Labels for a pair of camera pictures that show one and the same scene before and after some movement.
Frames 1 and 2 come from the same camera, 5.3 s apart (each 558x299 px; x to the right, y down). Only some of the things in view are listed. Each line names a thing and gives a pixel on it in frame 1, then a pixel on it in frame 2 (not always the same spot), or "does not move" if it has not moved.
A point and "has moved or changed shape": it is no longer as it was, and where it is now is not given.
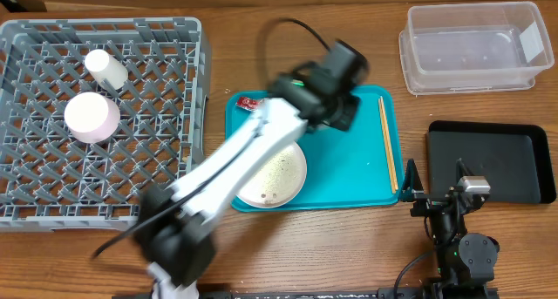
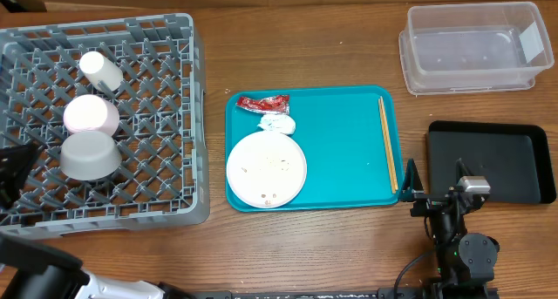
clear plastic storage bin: x=455 y=47 does not move
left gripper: x=344 y=114 to x=11 y=167
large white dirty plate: x=277 y=180 does not move
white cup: x=103 y=66 has moved or changed shape
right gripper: x=429 y=201 does not move
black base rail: x=427 y=294 does not move
